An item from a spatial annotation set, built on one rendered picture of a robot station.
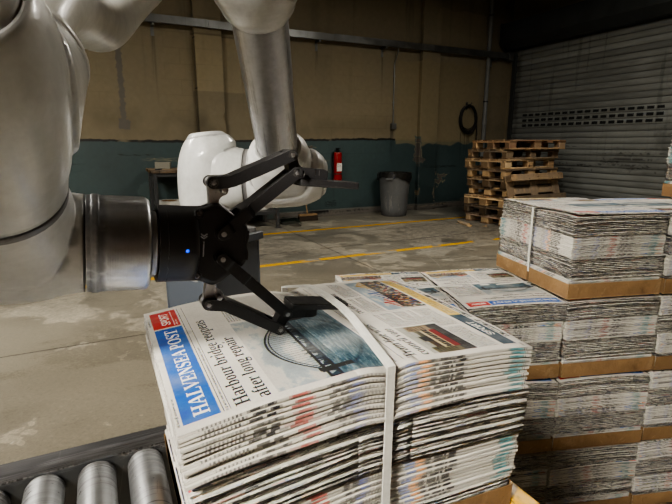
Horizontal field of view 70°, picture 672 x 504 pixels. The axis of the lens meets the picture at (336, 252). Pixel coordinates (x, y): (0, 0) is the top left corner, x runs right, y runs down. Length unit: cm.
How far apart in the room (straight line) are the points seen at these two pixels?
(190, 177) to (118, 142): 628
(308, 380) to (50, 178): 26
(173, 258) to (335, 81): 807
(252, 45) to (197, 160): 43
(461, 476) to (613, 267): 98
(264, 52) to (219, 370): 61
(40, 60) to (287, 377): 30
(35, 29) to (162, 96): 732
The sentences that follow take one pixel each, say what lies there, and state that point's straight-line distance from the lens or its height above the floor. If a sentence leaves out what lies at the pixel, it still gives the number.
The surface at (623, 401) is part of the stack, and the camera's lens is 166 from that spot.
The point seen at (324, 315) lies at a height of 104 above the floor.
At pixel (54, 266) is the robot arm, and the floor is 115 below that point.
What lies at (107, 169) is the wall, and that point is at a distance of 754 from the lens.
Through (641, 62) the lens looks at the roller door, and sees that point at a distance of 905.
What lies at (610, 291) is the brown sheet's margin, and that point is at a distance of 149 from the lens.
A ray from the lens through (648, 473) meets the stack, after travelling 186.
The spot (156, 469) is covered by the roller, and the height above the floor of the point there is 80.
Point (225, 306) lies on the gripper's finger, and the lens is 51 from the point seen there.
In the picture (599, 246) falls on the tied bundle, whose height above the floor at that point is 98.
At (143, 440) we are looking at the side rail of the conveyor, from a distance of 84.
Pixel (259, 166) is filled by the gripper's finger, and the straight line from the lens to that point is 49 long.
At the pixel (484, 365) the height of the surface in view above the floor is 101.
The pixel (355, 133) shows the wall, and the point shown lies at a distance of 859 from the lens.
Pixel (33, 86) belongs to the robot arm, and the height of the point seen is 127.
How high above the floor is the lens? 124
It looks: 13 degrees down
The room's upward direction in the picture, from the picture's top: straight up
